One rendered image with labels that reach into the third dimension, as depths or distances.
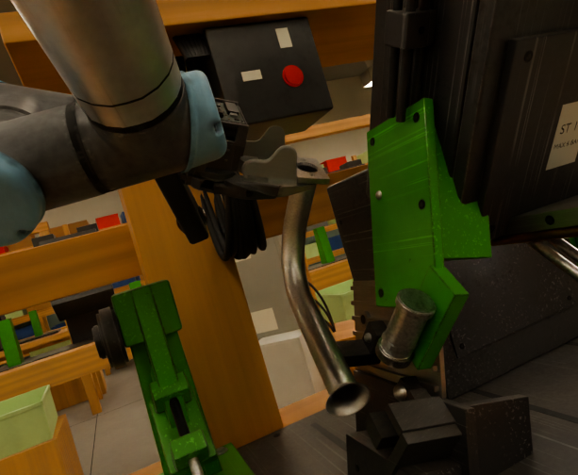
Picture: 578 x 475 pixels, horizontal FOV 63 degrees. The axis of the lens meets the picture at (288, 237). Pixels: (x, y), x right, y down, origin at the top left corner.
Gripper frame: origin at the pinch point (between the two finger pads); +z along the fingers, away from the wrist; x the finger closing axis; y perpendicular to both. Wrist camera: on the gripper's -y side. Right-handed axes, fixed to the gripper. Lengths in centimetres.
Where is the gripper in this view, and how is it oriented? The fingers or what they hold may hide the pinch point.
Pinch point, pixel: (299, 181)
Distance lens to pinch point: 57.7
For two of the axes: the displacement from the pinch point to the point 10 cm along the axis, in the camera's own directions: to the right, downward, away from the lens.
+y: 2.6, -8.1, -5.2
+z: 9.3, 0.8, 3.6
